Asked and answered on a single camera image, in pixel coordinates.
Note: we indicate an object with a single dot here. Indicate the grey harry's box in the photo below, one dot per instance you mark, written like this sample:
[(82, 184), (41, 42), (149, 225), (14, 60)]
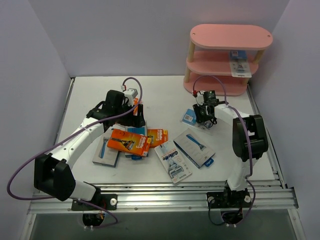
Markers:
[(104, 155), (195, 149)]

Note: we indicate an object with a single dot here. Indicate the grey Harry's box right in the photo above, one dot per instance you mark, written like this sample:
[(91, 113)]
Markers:
[(195, 149)]

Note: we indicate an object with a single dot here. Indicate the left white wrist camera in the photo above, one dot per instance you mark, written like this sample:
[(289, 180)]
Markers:
[(130, 93)]

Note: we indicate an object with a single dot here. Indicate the orange Gillette box front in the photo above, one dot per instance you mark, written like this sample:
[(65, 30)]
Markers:
[(128, 142)]

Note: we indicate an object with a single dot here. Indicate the orange gillette box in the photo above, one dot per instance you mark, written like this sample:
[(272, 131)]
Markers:
[(128, 142), (136, 102), (157, 136)]

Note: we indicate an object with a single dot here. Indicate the blue razor blister pack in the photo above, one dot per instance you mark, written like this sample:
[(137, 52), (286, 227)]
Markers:
[(189, 118)]

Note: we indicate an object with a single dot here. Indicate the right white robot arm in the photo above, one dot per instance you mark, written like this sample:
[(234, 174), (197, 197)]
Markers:
[(249, 137)]

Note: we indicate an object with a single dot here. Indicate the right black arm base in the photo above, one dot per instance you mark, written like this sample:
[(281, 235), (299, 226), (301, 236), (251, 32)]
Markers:
[(231, 205)]

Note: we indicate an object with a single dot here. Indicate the grey Harry's box left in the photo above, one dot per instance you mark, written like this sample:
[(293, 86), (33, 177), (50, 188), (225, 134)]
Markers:
[(104, 155)]

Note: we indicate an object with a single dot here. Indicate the pink three-tier shelf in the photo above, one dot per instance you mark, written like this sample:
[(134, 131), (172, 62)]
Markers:
[(207, 63)]

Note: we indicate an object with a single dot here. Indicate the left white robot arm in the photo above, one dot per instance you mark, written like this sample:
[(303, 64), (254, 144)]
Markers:
[(53, 170)]

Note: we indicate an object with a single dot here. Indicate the white Gillette SkinGuard blister pack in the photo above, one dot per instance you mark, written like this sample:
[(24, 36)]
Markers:
[(173, 161)]

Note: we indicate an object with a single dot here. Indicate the white blue Harry's box centre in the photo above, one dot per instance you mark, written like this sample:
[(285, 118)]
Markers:
[(137, 130)]

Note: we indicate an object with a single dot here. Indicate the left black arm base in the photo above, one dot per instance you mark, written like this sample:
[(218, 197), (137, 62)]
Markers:
[(97, 213)]

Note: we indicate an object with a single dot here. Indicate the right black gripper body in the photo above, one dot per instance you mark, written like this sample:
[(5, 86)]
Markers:
[(203, 112)]

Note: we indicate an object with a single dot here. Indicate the aluminium rail frame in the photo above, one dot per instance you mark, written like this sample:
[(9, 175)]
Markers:
[(144, 186)]

